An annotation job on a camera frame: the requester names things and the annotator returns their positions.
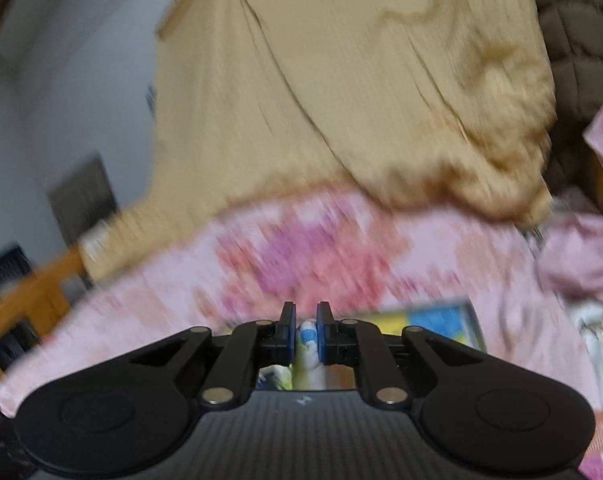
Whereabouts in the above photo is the pink garment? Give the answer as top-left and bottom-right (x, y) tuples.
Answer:
(535, 92), (603, 307)

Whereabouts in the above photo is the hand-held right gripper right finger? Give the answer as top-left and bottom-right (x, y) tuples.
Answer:
(315, 301), (483, 407)

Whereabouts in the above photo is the grey wall panel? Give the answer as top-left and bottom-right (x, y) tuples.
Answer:
(46, 157), (120, 247)

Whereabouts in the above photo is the pink floral bed sheet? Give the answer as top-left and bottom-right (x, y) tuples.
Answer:
(0, 185), (603, 480)

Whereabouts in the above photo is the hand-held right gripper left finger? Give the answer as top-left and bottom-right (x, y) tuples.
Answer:
(126, 301), (298, 407)

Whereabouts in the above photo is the cartoon print cloth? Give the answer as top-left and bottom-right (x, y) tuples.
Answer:
(342, 302), (475, 343)

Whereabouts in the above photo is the brown quilted jacket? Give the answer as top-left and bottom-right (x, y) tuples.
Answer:
(519, 0), (603, 197)

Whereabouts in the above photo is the yellow blanket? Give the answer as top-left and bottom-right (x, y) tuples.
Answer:
(79, 0), (557, 282)

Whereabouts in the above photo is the white towel with blue whale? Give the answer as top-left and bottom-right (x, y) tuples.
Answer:
(296, 317), (327, 391)

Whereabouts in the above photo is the wooden bed frame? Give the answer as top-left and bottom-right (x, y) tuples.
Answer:
(0, 247), (95, 361)

